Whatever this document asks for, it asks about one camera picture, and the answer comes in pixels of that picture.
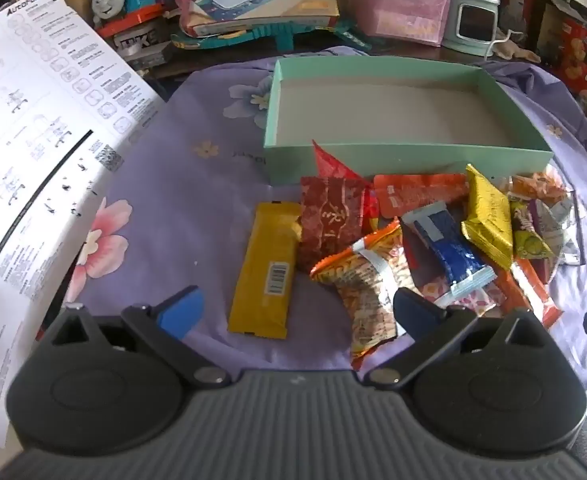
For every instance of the silver purple snack packet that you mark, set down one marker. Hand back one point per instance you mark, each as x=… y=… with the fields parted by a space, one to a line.
x=558 y=220

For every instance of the mint green appliance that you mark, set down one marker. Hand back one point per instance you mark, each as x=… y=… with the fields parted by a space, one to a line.
x=473 y=20

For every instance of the blue snack packet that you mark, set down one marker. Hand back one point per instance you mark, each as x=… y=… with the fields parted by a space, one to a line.
x=453 y=250

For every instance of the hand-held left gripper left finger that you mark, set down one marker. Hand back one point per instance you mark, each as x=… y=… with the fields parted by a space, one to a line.
x=181 y=310

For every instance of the purple floral cloth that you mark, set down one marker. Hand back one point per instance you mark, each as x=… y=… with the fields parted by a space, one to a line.
x=173 y=185

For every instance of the mint green cardboard box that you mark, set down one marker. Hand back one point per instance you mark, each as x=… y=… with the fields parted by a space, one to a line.
x=373 y=110

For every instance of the teal plastic toy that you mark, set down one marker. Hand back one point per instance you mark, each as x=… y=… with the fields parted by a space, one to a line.
x=283 y=37

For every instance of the gold yellow snack packet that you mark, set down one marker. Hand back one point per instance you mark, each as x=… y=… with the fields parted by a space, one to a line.
x=488 y=215

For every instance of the small yellow-green snack packet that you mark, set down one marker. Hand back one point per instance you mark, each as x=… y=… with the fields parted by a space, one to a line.
x=531 y=245

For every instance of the white instruction sheet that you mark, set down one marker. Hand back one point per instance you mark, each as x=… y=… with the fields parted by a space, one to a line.
x=48 y=160

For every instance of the red printed carton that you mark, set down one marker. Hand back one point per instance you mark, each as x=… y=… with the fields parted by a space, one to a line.
x=578 y=45

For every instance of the red triangular snack packet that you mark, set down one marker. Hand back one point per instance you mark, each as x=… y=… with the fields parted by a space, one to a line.
x=331 y=162

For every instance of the dark red brown snack packet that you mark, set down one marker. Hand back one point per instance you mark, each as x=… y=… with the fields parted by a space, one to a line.
x=331 y=220

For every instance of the clear biscuit packet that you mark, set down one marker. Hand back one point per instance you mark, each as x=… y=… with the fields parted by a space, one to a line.
x=538 y=185

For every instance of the orange white snack packet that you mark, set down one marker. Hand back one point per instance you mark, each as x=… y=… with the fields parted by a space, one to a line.
x=538 y=295

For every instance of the orange peanut snack packet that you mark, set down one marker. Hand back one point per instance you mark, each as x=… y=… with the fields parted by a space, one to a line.
x=363 y=285

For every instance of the long yellow snack bar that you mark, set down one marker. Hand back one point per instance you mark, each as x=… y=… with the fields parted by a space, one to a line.
x=266 y=270

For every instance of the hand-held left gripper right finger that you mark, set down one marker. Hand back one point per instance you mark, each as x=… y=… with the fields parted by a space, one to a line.
x=416 y=310

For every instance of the beige cloth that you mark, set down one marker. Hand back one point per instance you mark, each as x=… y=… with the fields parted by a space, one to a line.
x=516 y=50

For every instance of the pink floral snack packet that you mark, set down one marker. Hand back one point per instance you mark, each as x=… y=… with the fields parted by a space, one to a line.
x=473 y=302

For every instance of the orange-red snack packet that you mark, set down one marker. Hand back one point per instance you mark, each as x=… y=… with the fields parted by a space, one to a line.
x=418 y=190

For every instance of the black grey toy block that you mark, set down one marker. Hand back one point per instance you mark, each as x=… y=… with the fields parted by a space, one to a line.
x=141 y=45

